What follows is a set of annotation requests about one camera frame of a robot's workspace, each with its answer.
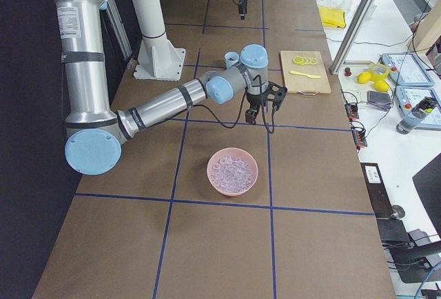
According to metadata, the lower blue teach pendant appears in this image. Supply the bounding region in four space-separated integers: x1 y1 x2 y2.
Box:
395 86 441 131

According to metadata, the wooden cutting board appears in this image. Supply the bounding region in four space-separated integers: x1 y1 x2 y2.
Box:
280 50 331 95

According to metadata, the grey pouch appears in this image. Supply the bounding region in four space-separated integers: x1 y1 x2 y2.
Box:
367 90 393 111

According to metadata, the yellow cloth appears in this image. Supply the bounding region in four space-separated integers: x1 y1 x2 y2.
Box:
318 6 346 29

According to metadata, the lemon slice top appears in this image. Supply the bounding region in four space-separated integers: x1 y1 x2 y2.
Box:
309 57 318 65

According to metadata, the clear water bottle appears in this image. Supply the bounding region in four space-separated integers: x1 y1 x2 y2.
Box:
396 96 438 134

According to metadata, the pink bowl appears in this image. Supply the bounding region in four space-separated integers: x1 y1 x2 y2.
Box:
206 147 259 196

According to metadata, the whole yellow lemon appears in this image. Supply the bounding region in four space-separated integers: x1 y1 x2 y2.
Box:
357 72 371 84
373 80 390 92

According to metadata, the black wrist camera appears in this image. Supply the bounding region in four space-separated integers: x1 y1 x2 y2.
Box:
266 81 287 112

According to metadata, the blue teach pendant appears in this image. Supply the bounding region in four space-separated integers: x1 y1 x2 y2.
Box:
395 86 441 131
380 52 435 87

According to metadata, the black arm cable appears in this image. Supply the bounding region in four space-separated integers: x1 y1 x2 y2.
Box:
192 74 276 134

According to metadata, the yellow plastic knife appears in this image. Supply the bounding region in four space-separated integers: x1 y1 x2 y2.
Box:
289 70 322 79

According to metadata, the white plastic bag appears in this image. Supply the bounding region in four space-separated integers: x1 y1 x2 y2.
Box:
316 0 353 12

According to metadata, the pile of clear ice cubes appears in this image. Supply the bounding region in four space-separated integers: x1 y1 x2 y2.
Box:
209 156 254 192

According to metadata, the upper blue teach pendant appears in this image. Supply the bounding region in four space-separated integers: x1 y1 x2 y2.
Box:
380 52 435 87

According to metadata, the light blue cup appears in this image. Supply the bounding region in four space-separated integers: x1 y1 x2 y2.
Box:
224 51 240 69

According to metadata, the yellow tape roll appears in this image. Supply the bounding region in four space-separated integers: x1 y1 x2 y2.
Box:
369 63 389 82

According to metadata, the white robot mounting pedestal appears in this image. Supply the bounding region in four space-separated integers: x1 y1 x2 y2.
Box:
132 0 186 81

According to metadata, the black monitor stand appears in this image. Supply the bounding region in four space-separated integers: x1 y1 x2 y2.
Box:
377 156 441 285

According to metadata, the aluminium frame post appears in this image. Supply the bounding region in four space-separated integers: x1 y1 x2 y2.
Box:
329 0 375 74

